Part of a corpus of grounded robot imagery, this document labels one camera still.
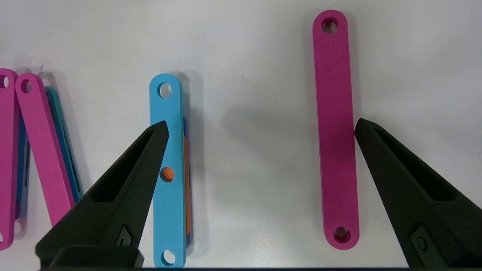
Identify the pink bar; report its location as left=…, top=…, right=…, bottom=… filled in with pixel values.
left=0, top=68, right=21, bottom=251
left=15, top=73, right=76, bottom=227
left=312, top=9, right=360, bottom=250

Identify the long purple flat bar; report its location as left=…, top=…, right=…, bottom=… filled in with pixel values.
left=183, top=116, right=194, bottom=248

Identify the dark blue flat bar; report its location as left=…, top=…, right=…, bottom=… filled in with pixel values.
left=14, top=113, right=31, bottom=219

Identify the cyan flat bar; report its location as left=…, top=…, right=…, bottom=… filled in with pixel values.
left=149, top=73, right=187, bottom=268
left=44, top=86, right=83, bottom=204

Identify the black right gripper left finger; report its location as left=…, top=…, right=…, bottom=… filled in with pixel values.
left=34, top=121, right=169, bottom=268

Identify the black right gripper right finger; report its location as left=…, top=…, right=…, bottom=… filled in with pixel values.
left=354, top=118, right=482, bottom=268

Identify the orange flat bar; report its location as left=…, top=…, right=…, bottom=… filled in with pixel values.
left=161, top=135, right=191, bottom=238

